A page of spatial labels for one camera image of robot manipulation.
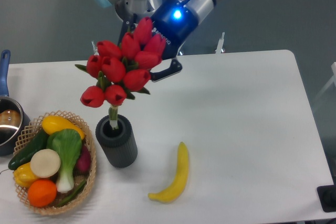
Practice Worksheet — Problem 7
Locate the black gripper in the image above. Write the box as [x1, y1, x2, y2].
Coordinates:
[150, 0, 198, 82]

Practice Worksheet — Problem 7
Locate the red tulip bouquet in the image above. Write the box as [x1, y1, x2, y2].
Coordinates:
[76, 17, 166, 131]

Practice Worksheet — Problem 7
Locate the dark grey ribbed vase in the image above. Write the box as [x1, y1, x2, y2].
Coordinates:
[95, 115, 138, 168]

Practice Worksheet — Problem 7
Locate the yellow banana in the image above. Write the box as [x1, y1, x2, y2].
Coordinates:
[148, 142, 190, 204]

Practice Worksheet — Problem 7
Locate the green bok choy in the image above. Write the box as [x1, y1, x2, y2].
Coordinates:
[47, 129, 82, 193]

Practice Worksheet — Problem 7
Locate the yellow squash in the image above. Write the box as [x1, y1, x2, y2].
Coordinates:
[41, 115, 85, 140]

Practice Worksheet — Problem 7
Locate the purple red onion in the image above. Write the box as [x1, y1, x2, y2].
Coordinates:
[75, 145, 91, 173]

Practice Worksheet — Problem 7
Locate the dark green cucumber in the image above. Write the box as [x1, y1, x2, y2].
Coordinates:
[8, 129, 49, 170]

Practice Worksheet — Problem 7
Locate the woven wicker basket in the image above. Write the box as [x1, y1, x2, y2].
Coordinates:
[14, 111, 96, 216]

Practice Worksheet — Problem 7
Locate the green bean pod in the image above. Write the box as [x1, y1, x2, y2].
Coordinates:
[56, 181, 87, 207]

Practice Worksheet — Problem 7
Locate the orange fruit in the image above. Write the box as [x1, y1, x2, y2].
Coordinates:
[28, 179, 57, 207]

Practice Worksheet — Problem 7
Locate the yellow bell pepper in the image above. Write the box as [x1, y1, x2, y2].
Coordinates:
[13, 162, 39, 188]

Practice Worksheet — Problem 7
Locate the black device at edge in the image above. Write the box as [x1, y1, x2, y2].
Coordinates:
[317, 185, 335, 212]

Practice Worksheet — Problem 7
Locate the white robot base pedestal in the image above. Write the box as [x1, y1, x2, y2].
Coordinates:
[91, 0, 226, 57]

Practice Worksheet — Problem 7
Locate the white frame at right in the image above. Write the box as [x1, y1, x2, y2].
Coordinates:
[315, 62, 336, 100]

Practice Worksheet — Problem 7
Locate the blue handled saucepan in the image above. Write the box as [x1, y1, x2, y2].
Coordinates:
[1, 49, 30, 156]

